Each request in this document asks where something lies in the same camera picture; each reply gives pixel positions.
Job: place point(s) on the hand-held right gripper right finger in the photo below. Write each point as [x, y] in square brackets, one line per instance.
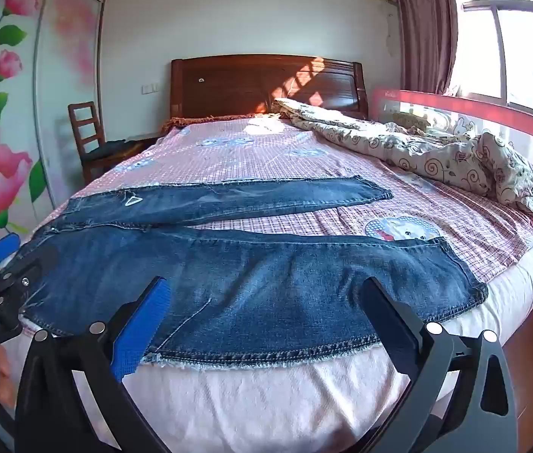
[382, 309]

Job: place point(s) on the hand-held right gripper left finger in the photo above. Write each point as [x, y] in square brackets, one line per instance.
[146, 321]

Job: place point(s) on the blue denim pants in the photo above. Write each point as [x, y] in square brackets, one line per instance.
[247, 283]

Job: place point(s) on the dark cloth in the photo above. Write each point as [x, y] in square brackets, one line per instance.
[115, 147]

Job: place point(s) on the wooden chair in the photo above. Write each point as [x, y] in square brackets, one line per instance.
[84, 127]

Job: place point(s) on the floral wardrobe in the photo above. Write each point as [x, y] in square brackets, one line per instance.
[11, 104]

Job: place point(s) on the bed mattress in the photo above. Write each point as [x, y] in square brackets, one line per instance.
[271, 406]

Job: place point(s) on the swirl patterned quilt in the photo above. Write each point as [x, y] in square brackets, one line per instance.
[412, 151]

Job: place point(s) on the pink checked bed sheet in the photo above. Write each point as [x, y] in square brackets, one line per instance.
[294, 160]

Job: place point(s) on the wooden headboard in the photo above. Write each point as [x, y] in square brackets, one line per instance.
[247, 85]

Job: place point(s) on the maroon curtain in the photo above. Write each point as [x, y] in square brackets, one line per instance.
[424, 23]

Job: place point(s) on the window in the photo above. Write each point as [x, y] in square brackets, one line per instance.
[516, 47]

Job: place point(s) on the white wall socket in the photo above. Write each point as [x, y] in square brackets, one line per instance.
[150, 88]

